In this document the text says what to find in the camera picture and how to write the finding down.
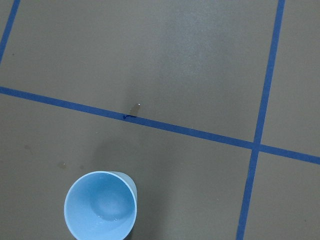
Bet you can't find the light blue plastic cup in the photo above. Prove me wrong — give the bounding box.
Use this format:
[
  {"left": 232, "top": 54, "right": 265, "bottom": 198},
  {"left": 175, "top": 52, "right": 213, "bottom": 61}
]
[{"left": 64, "top": 171, "right": 138, "bottom": 240}]

